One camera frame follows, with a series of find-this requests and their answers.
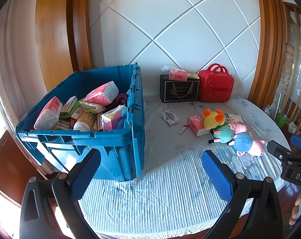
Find small white printed packet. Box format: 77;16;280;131
162;110;180;126

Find purple cloth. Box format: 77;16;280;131
111;93;130;110

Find green white tissue box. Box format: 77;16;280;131
224;113;244;123

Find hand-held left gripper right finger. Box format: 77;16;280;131
201;150;283;239

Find pig plush green dress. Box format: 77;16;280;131
208;119;248;145

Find pink tissue pack clear end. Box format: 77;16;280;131
83;81;120;106

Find black gift box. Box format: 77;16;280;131
160;74;200;103

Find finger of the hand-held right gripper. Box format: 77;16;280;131
290;135;301;151
267;140;298;165

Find green plastic item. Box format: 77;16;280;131
59;100;85;119

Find red toy suitcase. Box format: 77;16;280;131
198;63;235;102

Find pink floral tissue pack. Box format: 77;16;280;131
187;115;211;137

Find yellow snack packet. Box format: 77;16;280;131
79;102;106;114

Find blue plastic storage crate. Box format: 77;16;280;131
16;63;145;181

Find pink tissue pack white end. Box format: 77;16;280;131
33;97;63;130

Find wooden glass cabinet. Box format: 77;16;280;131
282;1;301;135

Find yellow plush toy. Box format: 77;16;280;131
203;109;226;130

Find person's right hand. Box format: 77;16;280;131
288;192;301;227

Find pig plush blue dress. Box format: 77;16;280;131
228;132;265;157

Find pale pink curtain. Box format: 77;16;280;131
0;0;50;130

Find small white red box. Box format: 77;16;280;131
61;96;78;114

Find white bottle tan label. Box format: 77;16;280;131
73;111;95;131

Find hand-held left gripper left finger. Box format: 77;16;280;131
20;149;102;239

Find purple blue tissue pack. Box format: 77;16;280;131
101;105;128;131

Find white blue floral bed sheet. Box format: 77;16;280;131
77;95;291;234

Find opened pink tissue pack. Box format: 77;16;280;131
161;65;187;81

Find wooden framed padded headboard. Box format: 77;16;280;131
35;0;290;105

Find brown wooden nightstand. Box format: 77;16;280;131
0;129;49;205

